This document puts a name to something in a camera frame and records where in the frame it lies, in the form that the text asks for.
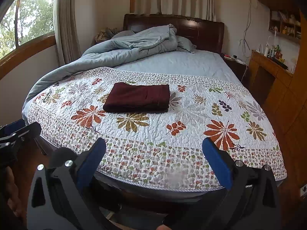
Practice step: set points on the light blue bed sheet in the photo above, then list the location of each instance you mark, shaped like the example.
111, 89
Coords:
199, 63

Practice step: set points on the floral white quilt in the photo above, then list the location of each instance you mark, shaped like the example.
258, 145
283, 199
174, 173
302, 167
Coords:
157, 151

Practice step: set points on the wooden wall shelf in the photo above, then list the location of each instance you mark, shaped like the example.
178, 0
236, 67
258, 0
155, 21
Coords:
285, 24

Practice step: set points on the dark wooden nightstand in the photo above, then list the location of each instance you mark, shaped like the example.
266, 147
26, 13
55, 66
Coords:
238, 67

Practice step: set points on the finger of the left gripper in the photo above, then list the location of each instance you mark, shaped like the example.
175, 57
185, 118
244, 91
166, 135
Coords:
9, 129
28, 131

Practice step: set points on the grey blue pillow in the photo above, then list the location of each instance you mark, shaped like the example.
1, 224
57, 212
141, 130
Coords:
185, 45

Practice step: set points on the grey blue duvet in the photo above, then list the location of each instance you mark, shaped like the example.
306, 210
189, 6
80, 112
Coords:
111, 53

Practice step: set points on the side window curtain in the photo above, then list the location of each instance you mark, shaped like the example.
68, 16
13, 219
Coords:
65, 29

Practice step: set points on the maroon pants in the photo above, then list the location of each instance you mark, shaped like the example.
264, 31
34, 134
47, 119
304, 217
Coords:
125, 98

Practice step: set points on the wooden window frame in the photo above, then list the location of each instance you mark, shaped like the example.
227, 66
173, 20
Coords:
27, 28

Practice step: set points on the person's left hand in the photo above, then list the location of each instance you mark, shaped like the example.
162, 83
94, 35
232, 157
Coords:
13, 199

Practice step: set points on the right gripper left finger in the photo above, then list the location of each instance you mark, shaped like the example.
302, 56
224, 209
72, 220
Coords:
70, 180

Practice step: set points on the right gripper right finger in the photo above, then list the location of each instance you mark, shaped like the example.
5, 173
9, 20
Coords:
233, 176

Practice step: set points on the dark wooden headboard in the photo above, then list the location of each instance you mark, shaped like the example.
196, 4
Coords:
206, 35

